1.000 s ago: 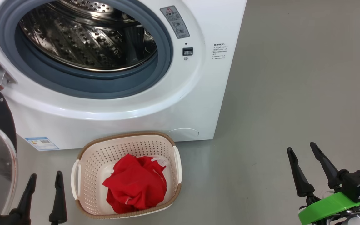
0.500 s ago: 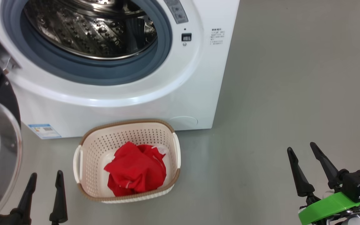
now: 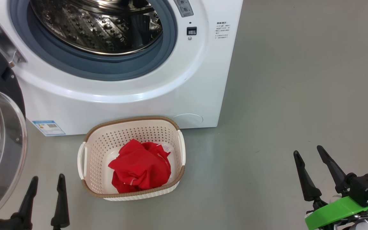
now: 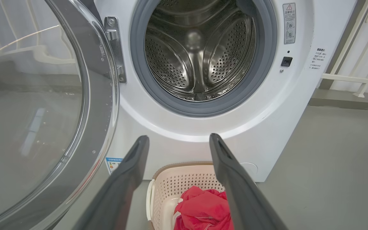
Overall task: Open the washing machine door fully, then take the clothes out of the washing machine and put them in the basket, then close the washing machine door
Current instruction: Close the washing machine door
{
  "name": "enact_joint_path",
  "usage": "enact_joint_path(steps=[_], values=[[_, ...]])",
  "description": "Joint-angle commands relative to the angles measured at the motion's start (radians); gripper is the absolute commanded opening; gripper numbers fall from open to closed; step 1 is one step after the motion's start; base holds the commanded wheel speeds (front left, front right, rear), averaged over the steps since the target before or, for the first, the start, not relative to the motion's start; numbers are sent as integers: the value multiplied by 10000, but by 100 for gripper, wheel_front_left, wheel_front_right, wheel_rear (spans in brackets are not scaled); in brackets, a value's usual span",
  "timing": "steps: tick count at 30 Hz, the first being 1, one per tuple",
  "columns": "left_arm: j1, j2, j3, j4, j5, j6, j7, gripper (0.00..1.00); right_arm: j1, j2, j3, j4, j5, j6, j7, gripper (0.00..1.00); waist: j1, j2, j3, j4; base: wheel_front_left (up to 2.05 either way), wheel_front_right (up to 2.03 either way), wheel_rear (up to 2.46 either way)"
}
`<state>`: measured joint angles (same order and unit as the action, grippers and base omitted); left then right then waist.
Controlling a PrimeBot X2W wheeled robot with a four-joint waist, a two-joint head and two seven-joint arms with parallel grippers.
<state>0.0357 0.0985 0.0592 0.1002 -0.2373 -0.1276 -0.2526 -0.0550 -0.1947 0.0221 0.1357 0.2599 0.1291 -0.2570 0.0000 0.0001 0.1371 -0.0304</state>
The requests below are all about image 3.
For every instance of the printed text warning label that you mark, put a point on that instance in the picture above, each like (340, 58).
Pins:
(223, 30)

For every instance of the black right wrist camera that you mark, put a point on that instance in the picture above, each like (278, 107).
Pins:
(366, 188)

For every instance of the stainless steel washer drum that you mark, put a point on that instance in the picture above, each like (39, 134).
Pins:
(91, 28)

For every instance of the red and white garment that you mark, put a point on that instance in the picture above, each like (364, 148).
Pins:
(139, 169)

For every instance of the grey rubber door gasket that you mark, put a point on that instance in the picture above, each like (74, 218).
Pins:
(107, 68)

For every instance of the blue energy label sticker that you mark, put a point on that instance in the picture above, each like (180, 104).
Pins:
(49, 127)

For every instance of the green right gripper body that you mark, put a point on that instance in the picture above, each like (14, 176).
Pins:
(334, 212)

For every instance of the white front-load washing machine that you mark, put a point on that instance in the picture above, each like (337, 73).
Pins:
(139, 99)

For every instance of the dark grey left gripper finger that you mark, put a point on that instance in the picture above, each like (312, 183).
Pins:
(61, 207)
(30, 201)

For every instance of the cream perforated laundry basket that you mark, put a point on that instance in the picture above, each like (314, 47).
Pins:
(133, 131)

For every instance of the black door lock socket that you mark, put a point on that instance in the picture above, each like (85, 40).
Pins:
(191, 31)

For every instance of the metal door hinge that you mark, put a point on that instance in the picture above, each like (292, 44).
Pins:
(2, 41)

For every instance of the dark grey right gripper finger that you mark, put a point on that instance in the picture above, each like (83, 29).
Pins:
(307, 185)
(334, 169)

